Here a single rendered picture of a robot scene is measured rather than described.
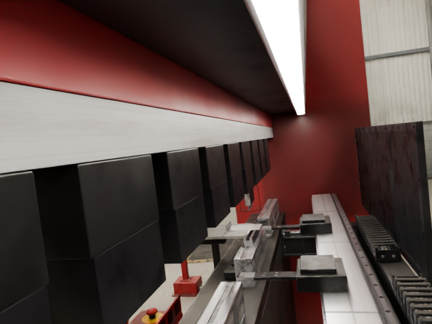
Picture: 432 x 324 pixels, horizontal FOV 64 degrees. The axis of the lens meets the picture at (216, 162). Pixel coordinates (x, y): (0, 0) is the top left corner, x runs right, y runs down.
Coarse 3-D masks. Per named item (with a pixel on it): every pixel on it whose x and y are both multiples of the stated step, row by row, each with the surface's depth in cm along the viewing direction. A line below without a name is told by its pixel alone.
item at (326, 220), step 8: (304, 216) 130; (312, 216) 128; (320, 216) 127; (328, 216) 130; (296, 224) 131; (304, 224) 123; (312, 224) 122; (320, 224) 121; (328, 224) 121; (304, 232) 123; (312, 232) 122; (320, 232) 122; (328, 232) 121
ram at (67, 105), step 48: (0, 0) 24; (48, 0) 29; (0, 48) 23; (48, 48) 28; (96, 48) 35; (144, 48) 46; (0, 96) 23; (48, 96) 27; (96, 96) 34; (144, 96) 44; (192, 96) 64; (0, 144) 23; (48, 144) 27; (96, 144) 33; (144, 144) 43; (192, 144) 61
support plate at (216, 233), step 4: (224, 224) 146; (232, 224) 144; (236, 224) 144; (240, 224) 143; (244, 224) 142; (208, 228) 143; (212, 228) 142; (216, 228) 141; (220, 228) 140; (224, 228) 140; (208, 232) 136; (212, 232) 136; (216, 232) 135; (220, 232) 134; (224, 232) 134; (228, 232) 133; (232, 232) 132; (236, 232) 132; (240, 232) 131; (244, 232) 130; (208, 236) 131; (212, 236) 130; (216, 236) 129; (220, 236) 129; (224, 236) 128; (228, 236) 128; (232, 236) 127; (236, 236) 127; (240, 236) 126; (244, 236) 126
